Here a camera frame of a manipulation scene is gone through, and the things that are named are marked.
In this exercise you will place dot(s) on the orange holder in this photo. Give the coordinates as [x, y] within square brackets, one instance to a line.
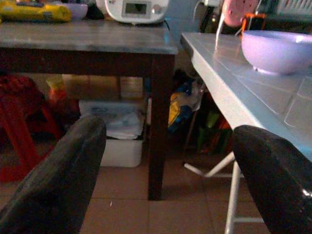
[253, 20]

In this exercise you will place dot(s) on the purple plastic bowl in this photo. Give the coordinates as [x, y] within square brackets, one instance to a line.
[78, 11]
[275, 53]

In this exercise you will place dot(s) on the pink round object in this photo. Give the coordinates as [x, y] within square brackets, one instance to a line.
[237, 12]

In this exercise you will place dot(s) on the yellow and orange bag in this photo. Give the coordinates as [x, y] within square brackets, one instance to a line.
[58, 95]

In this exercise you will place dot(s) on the yellow food package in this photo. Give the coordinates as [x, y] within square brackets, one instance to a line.
[34, 12]

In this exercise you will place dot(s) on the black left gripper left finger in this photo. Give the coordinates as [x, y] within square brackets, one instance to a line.
[53, 180]

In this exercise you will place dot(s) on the blue and yellow bag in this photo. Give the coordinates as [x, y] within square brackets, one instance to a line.
[181, 107]

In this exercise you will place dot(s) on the red plastic stool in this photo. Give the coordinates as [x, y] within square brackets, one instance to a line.
[17, 117]

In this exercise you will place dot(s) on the white plastic bin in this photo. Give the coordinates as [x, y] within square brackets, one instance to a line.
[122, 136]

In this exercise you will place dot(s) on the white folding table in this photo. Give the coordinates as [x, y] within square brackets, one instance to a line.
[243, 80]

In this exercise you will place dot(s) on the white rice cooker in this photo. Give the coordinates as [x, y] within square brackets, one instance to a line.
[136, 11]

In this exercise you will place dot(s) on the green and orange bag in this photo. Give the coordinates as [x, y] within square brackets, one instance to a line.
[213, 131]

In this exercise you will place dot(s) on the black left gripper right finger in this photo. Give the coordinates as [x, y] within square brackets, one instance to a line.
[280, 182]

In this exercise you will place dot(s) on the dark wooden table grey top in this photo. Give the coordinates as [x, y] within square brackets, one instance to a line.
[85, 41]

